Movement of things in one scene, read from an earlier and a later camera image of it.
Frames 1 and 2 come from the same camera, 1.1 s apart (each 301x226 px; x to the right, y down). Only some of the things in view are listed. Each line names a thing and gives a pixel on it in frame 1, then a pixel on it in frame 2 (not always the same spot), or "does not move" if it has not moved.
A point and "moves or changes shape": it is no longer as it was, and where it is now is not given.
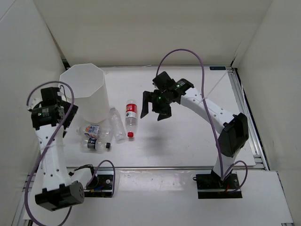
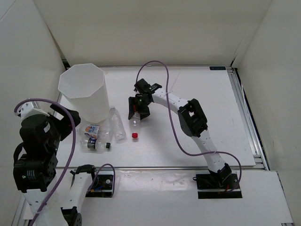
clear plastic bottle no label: x=118 y=126 does not move
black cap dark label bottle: x=93 y=145 does not move
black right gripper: x=148 y=97 to x=144 y=113
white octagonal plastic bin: x=90 y=93 does not move
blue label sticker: x=217 y=68 does not move
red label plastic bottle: x=131 y=116 moves or changes shape
